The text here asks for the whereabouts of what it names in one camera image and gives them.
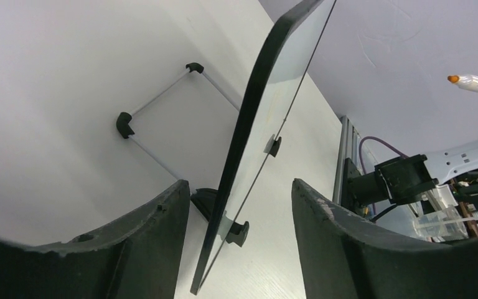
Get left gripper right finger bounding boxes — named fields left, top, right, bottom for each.
left=291, top=179, right=478, bottom=298

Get black framed whiteboard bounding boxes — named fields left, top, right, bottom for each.
left=176, top=1, right=339, bottom=298

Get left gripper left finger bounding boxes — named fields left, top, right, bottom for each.
left=0, top=180, right=190, bottom=298

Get aluminium frame rails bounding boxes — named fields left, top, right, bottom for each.
left=332, top=115, right=360, bottom=206

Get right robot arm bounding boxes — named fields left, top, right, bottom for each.
left=339, top=140, right=478, bottom=212

